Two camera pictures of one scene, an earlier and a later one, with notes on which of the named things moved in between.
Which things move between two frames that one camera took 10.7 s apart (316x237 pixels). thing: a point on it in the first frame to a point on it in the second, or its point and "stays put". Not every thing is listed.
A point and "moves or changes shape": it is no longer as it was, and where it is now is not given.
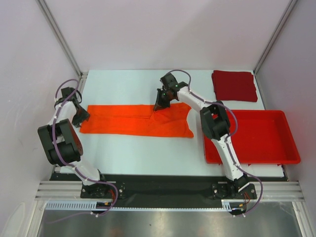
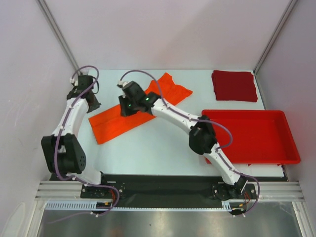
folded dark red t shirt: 231,85 stays put
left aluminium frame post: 61,38 stays put
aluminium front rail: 264,191 stays put
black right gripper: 162,97 to 126,110
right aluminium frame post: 288,9 stays put
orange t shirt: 169,120 moves or changes shape
